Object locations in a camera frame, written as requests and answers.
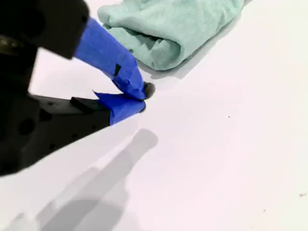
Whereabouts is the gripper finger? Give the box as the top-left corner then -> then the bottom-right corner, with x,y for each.
14,90 -> 147,168
36,0 -> 156,100

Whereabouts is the pale green T-shirt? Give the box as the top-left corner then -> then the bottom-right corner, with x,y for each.
97,0 -> 246,72

